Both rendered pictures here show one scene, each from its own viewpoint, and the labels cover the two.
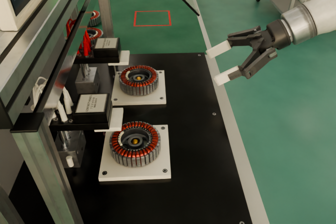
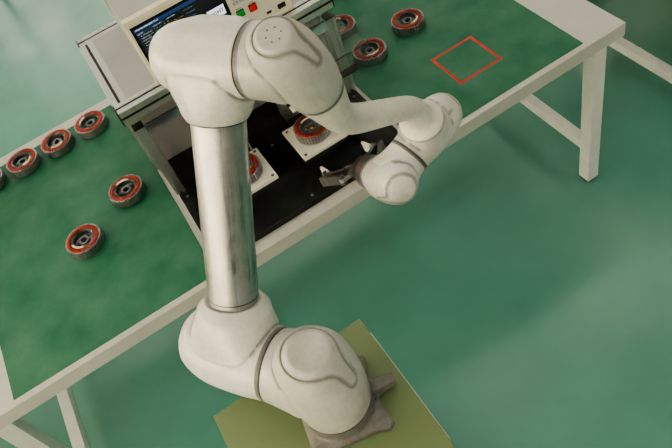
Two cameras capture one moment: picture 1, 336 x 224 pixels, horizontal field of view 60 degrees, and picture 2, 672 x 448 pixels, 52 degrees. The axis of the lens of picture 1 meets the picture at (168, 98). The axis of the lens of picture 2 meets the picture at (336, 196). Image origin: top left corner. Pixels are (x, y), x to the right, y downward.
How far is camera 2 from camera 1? 1.74 m
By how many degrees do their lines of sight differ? 55
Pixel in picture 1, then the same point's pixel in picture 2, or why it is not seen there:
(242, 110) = (634, 270)
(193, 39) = not seen: hidden behind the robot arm
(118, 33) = (405, 61)
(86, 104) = not seen: hidden behind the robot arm
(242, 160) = (280, 234)
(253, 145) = (564, 317)
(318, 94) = not seen: outside the picture
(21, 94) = (135, 115)
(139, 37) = (410, 79)
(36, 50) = (155, 98)
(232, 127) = (313, 214)
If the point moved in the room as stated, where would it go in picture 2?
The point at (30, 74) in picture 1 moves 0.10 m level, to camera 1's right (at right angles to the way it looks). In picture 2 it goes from (146, 108) to (156, 128)
